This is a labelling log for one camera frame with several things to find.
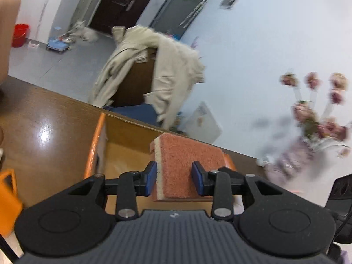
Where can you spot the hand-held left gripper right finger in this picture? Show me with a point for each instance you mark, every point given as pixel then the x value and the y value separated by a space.
pixel 197 178

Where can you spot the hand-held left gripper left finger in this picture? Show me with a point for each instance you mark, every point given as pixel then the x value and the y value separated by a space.
pixel 150 178

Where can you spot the orange scouring sponge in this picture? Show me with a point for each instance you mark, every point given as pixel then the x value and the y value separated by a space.
pixel 187 165

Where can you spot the cardboard box with orange rim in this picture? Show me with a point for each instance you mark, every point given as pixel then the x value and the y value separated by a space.
pixel 121 148

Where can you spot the purple glass vase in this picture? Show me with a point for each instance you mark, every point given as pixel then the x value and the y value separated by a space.
pixel 291 162

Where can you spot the blue seat cushion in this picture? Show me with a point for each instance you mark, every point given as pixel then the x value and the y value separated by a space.
pixel 134 112

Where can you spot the pink flower bouquet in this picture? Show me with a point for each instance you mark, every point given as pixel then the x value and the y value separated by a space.
pixel 316 110

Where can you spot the brown chair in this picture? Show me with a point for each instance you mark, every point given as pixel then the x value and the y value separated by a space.
pixel 137 82

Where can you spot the beige coat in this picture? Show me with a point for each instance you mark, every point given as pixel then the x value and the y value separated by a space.
pixel 167 71

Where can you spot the orange plastic container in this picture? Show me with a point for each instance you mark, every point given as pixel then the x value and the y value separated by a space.
pixel 8 200

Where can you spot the white dog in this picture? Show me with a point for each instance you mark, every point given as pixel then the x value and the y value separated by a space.
pixel 86 31

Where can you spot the blue pet feeding tray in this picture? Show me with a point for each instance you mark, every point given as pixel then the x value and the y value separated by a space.
pixel 57 44

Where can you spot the grey refrigerator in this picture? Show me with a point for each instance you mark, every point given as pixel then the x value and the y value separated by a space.
pixel 178 11

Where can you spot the clear water dispenser bottle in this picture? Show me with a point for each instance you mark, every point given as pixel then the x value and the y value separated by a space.
pixel 56 33

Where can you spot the small white tray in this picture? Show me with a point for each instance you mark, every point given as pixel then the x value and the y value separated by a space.
pixel 33 44

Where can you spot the dark brown door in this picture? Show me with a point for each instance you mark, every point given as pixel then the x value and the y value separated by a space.
pixel 121 2

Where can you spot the red bucket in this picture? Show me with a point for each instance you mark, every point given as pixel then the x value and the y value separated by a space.
pixel 19 34

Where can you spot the white mop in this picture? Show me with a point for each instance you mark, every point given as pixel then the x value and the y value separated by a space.
pixel 42 16

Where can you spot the tan cardboard boxes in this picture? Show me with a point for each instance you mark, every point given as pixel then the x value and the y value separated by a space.
pixel 7 33

